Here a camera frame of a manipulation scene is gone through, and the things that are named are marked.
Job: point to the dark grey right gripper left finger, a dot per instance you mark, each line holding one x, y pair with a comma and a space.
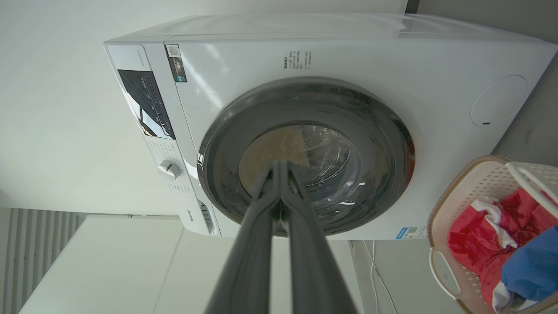
250, 261

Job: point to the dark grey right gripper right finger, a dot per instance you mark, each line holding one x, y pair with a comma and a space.
311, 261

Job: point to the round dark washer door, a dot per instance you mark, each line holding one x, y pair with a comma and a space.
383, 148

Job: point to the white front-load washing machine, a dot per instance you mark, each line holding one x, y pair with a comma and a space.
357, 56

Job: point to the blue energy label sticker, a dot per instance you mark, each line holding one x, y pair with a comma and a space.
412, 232

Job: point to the white round control knob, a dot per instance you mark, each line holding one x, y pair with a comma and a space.
169, 170

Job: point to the white low cabinet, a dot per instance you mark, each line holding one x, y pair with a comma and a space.
122, 266

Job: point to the red garment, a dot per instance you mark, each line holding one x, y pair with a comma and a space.
471, 244

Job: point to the beige perforated laundry basket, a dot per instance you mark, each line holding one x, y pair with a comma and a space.
462, 183

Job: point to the white garment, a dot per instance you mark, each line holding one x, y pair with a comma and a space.
495, 218

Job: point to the black QR code sticker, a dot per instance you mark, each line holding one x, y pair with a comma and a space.
176, 65

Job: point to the blue garment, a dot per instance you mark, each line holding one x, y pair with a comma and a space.
532, 261

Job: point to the white ribbed wall panel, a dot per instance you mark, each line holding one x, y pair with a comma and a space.
35, 240

